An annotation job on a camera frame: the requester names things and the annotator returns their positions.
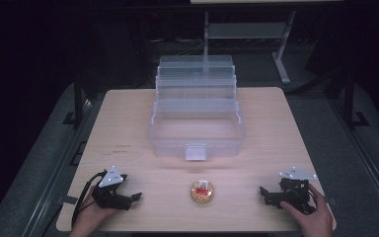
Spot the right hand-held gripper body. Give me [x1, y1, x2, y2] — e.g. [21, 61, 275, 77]
[265, 166, 318, 214]

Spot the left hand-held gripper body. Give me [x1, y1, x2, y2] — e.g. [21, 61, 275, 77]
[91, 165, 133, 211]

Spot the clear plastic tiered storage box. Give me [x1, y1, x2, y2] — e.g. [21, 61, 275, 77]
[146, 54, 247, 162]

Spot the person's left hand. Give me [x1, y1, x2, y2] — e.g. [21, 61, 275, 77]
[68, 185, 120, 237]

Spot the person's right hand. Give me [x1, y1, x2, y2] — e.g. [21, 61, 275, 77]
[279, 183, 336, 237]

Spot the grey metal stand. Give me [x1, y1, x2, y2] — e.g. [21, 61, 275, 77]
[202, 10, 298, 85]

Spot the black cable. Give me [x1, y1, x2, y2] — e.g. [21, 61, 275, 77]
[71, 170, 109, 229]

